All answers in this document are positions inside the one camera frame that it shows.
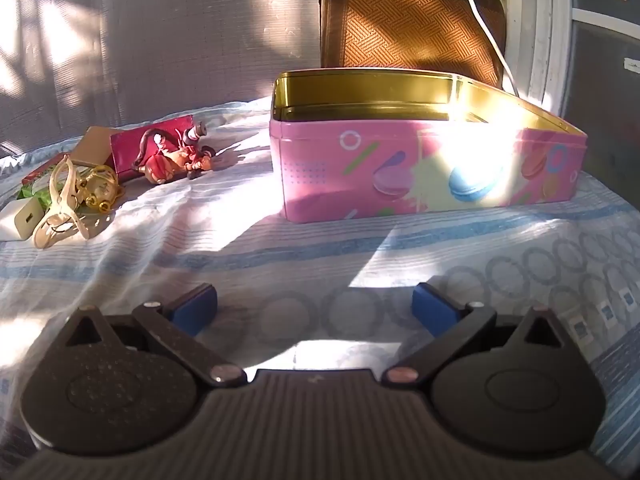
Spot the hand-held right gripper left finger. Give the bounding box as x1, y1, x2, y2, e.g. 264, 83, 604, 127
65, 283, 247, 388

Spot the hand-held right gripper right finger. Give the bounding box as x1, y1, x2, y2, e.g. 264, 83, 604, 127
382, 282, 573, 388

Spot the red action figurine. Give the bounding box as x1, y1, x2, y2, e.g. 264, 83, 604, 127
131, 121, 217, 186

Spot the pink macaron print tin box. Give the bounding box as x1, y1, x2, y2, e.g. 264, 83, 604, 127
270, 71, 588, 222

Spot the gold transparent toy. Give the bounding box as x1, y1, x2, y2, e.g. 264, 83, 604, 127
75, 164, 126, 213

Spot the beige plastic clip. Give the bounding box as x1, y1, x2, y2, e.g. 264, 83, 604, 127
32, 154, 113, 250

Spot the brown cardboard box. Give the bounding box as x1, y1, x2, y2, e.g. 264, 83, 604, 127
70, 126, 121, 171

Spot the white charger plug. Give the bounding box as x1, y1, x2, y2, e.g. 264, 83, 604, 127
0, 199, 47, 242

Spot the blue patterned bed sheet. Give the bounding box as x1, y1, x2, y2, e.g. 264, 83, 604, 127
0, 95, 640, 480

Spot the green and red packet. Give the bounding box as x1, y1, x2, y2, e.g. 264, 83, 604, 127
17, 157, 66, 211

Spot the frosted glass pane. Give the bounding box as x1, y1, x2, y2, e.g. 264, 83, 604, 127
560, 0, 640, 201

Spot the brown woven cushion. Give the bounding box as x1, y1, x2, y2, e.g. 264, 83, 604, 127
320, 0, 508, 88

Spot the white power cable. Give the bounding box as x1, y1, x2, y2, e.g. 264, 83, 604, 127
447, 0, 521, 96

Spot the white window frame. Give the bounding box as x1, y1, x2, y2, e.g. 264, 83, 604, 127
505, 0, 576, 116

